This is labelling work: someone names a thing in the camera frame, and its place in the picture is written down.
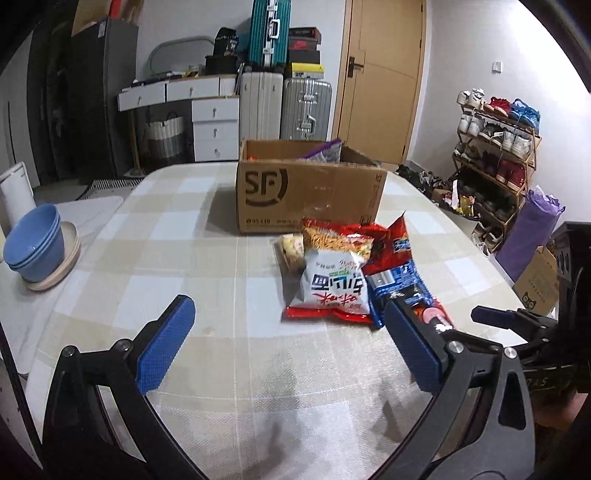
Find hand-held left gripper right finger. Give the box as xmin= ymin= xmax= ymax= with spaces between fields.
xmin=369 ymin=299 xmax=537 ymax=480

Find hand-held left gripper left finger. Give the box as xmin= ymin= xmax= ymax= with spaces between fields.
xmin=41 ymin=294 xmax=209 ymax=480

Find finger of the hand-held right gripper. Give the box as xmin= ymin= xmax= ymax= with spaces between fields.
xmin=471 ymin=305 xmax=557 ymax=344

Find small red cookie pouch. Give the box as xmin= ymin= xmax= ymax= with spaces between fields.
xmin=413 ymin=298 xmax=456 ymax=331

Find blue snack bag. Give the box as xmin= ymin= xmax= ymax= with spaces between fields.
xmin=365 ymin=258 xmax=435 ymax=330

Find white and red noodle bag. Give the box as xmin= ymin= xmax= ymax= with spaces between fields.
xmin=283 ymin=248 xmax=373 ymax=324

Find red snack packet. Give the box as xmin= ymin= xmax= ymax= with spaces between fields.
xmin=301 ymin=218 xmax=375 ymax=265

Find small yellow snack packet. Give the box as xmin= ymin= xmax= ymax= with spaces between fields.
xmin=274 ymin=233 xmax=308 ymax=278

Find brown cardboard box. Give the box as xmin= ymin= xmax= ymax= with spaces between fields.
xmin=235 ymin=138 xmax=387 ymax=236

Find cardboard box with cat print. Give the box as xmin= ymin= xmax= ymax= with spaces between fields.
xmin=512 ymin=247 xmax=560 ymax=317

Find purple bag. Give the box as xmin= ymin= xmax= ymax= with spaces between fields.
xmin=494 ymin=187 xmax=567 ymax=283

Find cream plate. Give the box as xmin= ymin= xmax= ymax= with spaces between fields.
xmin=25 ymin=220 xmax=82 ymax=292

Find blue bowl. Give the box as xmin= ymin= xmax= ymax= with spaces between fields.
xmin=9 ymin=258 xmax=65 ymax=283
xmin=2 ymin=204 xmax=65 ymax=273

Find wooden shoe rack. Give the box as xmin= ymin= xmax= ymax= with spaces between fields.
xmin=451 ymin=99 xmax=542 ymax=253

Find scattered dark shoes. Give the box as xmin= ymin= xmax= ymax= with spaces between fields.
xmin=394 ymin=161 xmax=456 ymax=205

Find shoe rack with shoes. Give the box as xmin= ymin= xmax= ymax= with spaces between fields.
xmin=455 ymin=88 xmax=541 ymax=250

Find woven laundry basket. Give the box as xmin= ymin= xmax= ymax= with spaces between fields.
xmin=145 ymin=115 xmax=186 ymax=160

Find white dresser with drawers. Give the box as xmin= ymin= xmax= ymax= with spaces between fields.
xmin=117 ymin=74 xmax=241 ymax=162

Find cream suitcase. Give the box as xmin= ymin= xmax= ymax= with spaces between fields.
xmin=240 ymin=71 xmax=284 ymax=142

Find grey refrigerator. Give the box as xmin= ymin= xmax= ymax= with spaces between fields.
xmin=70 ymin=18 xmax=140 ymax=179

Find silver suitcase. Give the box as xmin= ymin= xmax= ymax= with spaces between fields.
xmin=281 ymin=78 xmax=332 ymax=142

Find wooden door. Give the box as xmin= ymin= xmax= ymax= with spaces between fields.
xmin=336 ymin=0 xmax=427 ymax=165

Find white wardrobe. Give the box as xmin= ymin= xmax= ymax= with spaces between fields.
xmin=0 ymin=46 xmax=34 ymax=177

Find black tall cabinet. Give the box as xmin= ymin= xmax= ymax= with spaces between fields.
xmin=28 ymin=0 xmax=112 ymax=186

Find black square box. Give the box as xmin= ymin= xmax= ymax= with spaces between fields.
xmin=204 ymin=55 xmax=241 ymax=76

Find black printed paper bag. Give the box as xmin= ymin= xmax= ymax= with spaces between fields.
xmin=215 ymin=28 xmax=240 ymax=59

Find teal suitcase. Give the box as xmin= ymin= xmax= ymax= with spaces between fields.
xmin=248 ymin=0 xmax=293 ymax=68

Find flat cardboard sheet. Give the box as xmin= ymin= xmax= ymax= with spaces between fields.
xmin=71 ymin=0 xmax=112 ymax=36

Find wooden handled broom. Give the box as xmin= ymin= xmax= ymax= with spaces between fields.
xmin=128 ymin=108 xmax=147 ymax=176

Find grey oval frame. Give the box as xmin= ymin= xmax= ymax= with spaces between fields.
xmin=148 ymin=36 xmax=218 ymax=77

